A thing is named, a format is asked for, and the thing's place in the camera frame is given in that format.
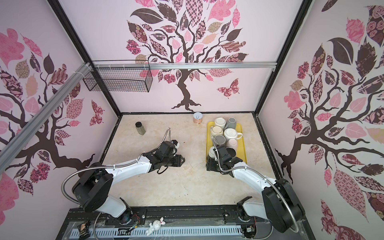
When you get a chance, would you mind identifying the grey mug front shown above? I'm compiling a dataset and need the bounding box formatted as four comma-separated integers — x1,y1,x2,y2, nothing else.
213,135,226,147

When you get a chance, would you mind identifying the grey mug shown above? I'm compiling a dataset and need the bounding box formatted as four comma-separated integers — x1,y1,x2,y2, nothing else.
224,117,237,130
213,135,226,147

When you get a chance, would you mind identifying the black mug white base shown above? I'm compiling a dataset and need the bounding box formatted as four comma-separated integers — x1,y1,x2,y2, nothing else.
208,147,216,159

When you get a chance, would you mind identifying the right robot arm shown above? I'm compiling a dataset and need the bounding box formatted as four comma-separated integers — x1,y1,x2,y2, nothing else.
207,136,305,233

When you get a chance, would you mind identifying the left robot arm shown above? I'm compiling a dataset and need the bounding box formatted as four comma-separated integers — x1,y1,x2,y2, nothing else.
61,128,185,225

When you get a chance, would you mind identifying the pink mug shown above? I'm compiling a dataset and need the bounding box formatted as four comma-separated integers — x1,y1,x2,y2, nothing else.
226,139,238,151

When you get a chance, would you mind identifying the white ribbed mug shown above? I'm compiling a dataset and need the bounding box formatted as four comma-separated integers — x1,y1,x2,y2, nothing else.
224,128,243,141

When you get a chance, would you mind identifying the cream mug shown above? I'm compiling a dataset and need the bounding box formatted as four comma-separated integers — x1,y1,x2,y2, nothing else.
210,126,223,136

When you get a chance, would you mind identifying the grey mug rear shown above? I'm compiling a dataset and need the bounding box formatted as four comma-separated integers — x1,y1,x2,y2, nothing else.
224,117,237,130

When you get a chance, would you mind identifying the white mug rear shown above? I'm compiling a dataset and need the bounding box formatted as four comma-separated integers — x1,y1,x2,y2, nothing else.
214,117,227,130

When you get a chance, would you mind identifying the yellow plastic tray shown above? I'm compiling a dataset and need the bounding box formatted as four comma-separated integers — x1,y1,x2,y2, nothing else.
206,121,247,163

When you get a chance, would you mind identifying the spice jar black lid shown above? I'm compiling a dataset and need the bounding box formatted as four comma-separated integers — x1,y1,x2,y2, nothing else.
135,122,146,136

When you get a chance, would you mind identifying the white bunny figurine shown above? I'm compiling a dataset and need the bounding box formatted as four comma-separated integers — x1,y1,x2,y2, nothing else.
146,217,166,236

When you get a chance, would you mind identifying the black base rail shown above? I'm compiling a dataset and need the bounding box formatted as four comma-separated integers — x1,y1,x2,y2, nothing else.
56,205,315,240

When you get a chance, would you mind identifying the white slotted cable duct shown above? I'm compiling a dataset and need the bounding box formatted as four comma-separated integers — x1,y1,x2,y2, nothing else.
69,225,243,240

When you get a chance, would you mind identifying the aluminium rail back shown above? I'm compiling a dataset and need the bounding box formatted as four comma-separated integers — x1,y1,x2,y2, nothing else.
94,62,277,70

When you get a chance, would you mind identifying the aluminium rail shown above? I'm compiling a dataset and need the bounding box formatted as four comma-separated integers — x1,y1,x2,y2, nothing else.
1,63,92,173
94,62,277,70

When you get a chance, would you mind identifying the black wire basket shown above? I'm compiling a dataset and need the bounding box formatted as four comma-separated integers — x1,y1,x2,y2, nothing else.
83,60,153,93

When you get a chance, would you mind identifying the aluminium rail left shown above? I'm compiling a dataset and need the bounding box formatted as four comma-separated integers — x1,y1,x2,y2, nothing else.
1,63,92,173

